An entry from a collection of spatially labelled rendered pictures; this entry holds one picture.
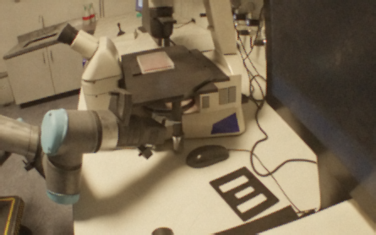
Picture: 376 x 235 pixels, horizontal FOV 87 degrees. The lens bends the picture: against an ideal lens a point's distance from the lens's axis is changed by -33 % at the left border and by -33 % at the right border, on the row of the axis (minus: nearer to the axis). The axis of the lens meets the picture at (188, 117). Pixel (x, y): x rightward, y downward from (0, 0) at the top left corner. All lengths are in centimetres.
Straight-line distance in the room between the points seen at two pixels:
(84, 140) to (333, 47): 45
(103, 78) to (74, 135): 24
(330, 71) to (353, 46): 4
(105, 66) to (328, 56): 57
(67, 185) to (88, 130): 13
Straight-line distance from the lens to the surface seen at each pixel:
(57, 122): 50
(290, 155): 79
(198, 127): 80
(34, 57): 299
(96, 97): 72
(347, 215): 25
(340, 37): 21
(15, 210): 144
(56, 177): 56
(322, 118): 25
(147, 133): 62
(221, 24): 80
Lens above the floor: 123
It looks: 32 degrees down
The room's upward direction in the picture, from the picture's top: 3 degrees counter-clockwise
